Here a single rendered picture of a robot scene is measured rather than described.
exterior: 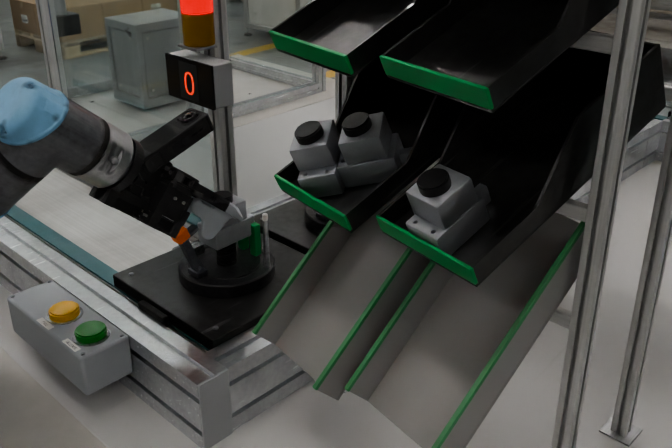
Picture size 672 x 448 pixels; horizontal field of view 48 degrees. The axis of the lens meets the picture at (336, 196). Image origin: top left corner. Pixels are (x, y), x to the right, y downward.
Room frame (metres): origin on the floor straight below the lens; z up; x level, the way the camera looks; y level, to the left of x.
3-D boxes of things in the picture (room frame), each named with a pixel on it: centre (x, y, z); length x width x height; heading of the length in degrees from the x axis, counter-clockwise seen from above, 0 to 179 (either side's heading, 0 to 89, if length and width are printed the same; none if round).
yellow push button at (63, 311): (0.87, 0.37, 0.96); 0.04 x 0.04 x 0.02
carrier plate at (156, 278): (0.97, 0.16, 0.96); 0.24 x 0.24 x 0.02; 46
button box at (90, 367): (0.87, 0.37, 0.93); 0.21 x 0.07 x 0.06; 46
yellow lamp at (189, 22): (1.18, 0.22, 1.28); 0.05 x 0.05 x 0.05
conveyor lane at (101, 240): (1.19, 0.36, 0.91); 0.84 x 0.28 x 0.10; 46
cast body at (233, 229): (0.98, 0.15, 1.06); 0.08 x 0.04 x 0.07; 136
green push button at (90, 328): (0.82, 0.32, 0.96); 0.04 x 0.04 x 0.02
